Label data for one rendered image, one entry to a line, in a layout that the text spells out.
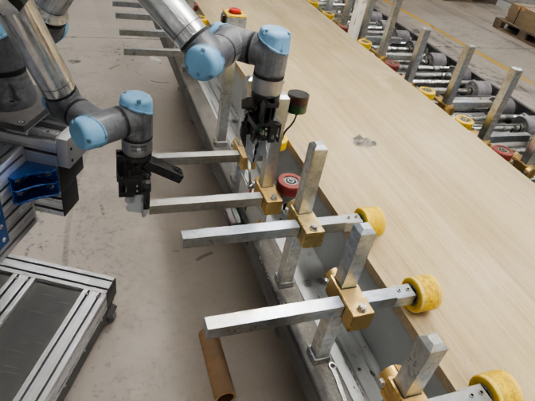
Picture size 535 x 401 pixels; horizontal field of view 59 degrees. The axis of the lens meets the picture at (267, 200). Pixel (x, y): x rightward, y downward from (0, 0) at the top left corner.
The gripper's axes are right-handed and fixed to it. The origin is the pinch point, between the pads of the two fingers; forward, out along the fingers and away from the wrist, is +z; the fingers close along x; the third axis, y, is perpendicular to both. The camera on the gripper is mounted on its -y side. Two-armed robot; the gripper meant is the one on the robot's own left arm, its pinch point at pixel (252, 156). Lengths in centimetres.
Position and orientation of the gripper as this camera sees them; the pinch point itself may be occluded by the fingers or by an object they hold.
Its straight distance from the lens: 129.0
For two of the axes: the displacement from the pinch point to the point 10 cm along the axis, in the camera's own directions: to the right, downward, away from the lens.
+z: -1.5, 7.9, 5.9
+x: 9.4, -0.7, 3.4
